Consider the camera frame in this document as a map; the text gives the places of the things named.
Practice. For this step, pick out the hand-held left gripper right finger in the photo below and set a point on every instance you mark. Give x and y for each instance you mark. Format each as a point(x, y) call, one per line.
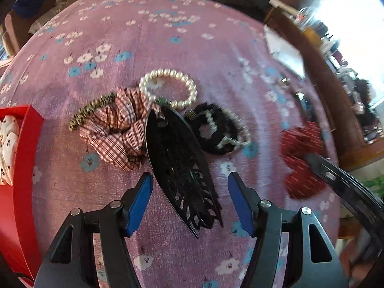
point(240, 204)

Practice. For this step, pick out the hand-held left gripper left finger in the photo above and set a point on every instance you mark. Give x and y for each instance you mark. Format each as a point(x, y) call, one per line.
point(138, 204)

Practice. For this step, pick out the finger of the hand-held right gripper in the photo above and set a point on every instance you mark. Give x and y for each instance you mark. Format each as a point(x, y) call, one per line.
point(345, 186)

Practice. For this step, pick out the black hair claw clip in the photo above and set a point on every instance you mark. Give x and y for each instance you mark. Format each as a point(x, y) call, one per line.
point(177, 159)

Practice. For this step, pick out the dark red scrunchie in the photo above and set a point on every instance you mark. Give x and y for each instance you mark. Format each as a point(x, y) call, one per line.
point(300, 144)

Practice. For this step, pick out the black scrunchie with pearls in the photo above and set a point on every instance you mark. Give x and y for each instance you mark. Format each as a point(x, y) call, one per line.
point(222, 126)

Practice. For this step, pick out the pink plaid scrunchie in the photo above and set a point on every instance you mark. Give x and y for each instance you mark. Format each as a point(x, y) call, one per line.
point(120, 126)

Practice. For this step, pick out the red box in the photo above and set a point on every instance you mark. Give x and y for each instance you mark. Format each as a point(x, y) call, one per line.
point(24, 186)

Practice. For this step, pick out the white floral scrunchie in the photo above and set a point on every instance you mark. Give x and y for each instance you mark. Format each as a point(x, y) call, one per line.
point(7, 144)

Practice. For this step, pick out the wooden cabinet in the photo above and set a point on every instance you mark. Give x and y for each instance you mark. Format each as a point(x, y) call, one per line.
point(336, 108)

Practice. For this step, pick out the white paper sheet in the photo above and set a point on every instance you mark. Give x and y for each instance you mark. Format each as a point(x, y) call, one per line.
point(285, 51)

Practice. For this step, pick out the purple floral tablecloth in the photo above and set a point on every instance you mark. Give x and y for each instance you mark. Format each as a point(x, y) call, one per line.
point(180, 45)

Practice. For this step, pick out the sofa with grey cover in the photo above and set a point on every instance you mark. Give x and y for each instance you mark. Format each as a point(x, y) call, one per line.
point(15, 27)

